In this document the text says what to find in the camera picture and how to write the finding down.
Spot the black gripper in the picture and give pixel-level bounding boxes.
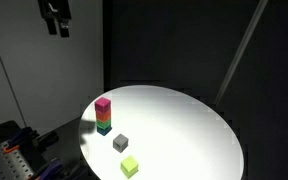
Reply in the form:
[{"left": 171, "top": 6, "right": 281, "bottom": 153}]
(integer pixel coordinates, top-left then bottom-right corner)
[{"left": 38, "top": 0, "right": 71, "bottom": 38}]

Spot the light green block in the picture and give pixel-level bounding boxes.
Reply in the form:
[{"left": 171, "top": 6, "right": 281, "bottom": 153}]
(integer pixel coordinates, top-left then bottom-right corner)
[{"left": 120, "top": 156, "right": 139, "bottom": 178}]

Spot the pink block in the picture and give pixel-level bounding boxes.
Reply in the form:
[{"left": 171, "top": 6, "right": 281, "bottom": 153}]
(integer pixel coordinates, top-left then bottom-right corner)
[{"left": 95, "top": 97, "right": 111, "bottom": 113}]

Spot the orange block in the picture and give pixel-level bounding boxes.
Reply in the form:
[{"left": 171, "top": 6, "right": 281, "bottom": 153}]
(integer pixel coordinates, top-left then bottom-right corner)
[{"left": 96, "top": 110, "right": 111, "bottom": 122}]

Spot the blue block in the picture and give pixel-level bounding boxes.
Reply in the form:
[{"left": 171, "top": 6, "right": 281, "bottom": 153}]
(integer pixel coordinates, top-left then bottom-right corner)
[{"left": 97, "top": 126, "right": 112, "bottom": 136}]

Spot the gray block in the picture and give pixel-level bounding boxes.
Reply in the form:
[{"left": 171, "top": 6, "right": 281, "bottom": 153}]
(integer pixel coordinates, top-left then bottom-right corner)
[{"left": 113, "top": 134, "right": 129, "bottom": 153}]

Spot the purple orange spring clamp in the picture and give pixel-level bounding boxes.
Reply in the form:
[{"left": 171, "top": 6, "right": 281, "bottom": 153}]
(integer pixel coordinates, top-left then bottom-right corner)
[{"left": 3, "top": 127, "right": 39, "bottom": 154}]

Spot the perforated metal plate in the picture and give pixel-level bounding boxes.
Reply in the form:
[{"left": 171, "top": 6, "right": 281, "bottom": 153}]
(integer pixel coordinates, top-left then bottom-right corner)
[{"left": 0, "top": 141, "right": 34, "bottom": 180}]

